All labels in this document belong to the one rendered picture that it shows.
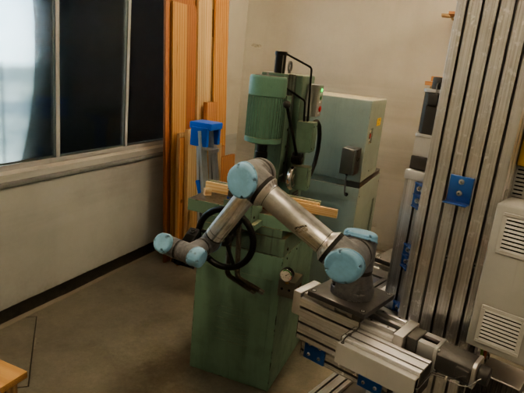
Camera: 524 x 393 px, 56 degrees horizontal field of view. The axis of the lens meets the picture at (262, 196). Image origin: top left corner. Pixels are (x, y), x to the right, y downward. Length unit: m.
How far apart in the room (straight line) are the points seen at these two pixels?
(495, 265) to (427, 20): 3.09
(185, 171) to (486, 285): 2.52
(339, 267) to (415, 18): 3.22
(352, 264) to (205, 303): 1.17
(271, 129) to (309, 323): 0.92
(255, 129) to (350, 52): 2.41
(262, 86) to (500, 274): 1.25
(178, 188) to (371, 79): 1.94
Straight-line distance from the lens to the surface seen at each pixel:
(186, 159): 3.68
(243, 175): 1.60
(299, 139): 2.49
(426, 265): 1.78
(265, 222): 2.27
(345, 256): 1.53
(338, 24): 4.63
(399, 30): 4.51
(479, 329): 1.74
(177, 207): 3.74
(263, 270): 2.34
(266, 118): 2.28
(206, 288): 2.51
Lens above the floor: 1.56
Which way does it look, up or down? 15 degrees down
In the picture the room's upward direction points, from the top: 6 degrees clockwise
